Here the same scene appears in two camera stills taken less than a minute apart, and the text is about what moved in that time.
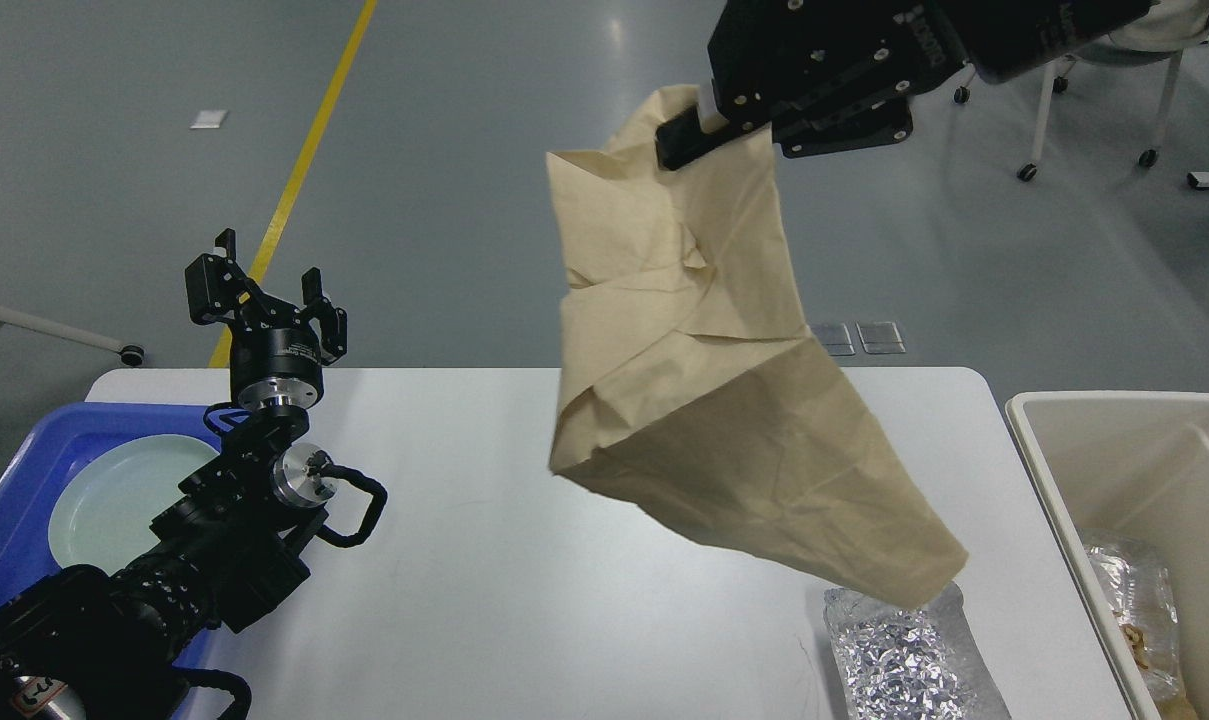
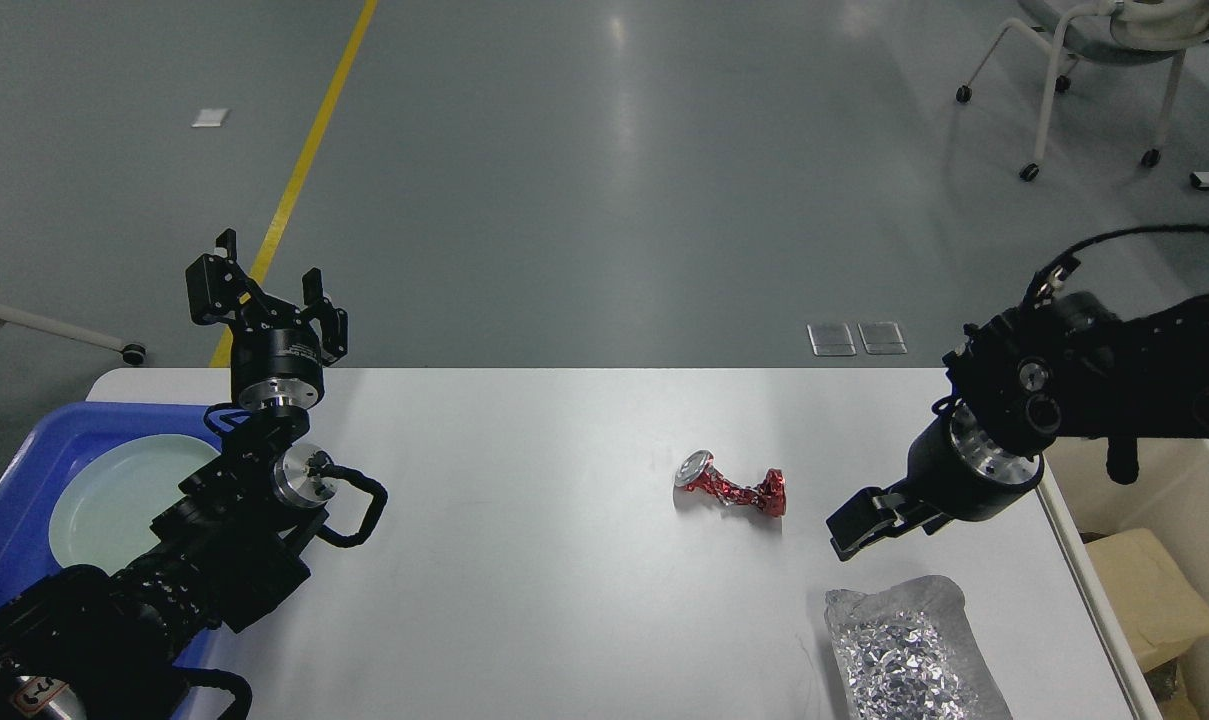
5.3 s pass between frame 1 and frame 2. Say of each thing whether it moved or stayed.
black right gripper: moved
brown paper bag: moved
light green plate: stayed
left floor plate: stayed
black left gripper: stayed
